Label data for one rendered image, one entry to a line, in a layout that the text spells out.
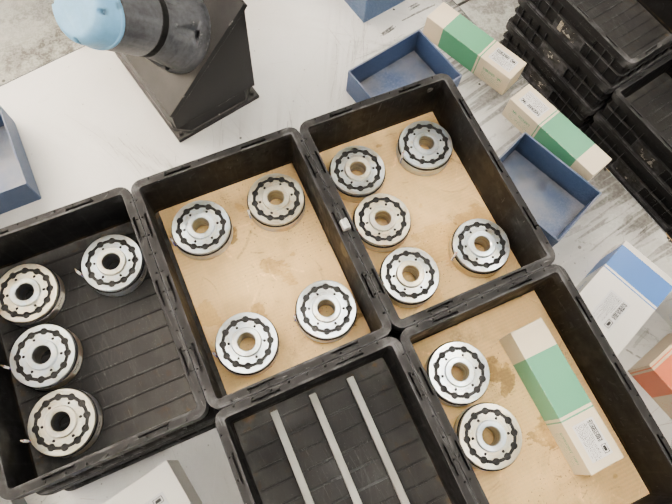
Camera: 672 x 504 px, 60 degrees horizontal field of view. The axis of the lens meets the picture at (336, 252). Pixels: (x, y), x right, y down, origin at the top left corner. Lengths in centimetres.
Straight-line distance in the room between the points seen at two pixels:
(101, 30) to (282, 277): 49
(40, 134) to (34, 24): 122
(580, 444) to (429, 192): 49
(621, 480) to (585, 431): 12
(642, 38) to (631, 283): 95
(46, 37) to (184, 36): 144
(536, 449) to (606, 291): 34
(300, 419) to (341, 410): 7
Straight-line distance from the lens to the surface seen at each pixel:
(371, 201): 105
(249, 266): 104
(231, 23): 114
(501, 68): 139
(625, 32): 198
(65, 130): 140
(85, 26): 106
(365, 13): 146
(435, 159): 111
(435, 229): 108
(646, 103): 201
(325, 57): 141
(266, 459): 98
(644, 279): 124
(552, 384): 100
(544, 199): 132
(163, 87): 124
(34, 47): 252
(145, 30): 109
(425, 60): 142
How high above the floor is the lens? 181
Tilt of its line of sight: 70 degrees down
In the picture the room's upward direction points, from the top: 8 degrees clockwise
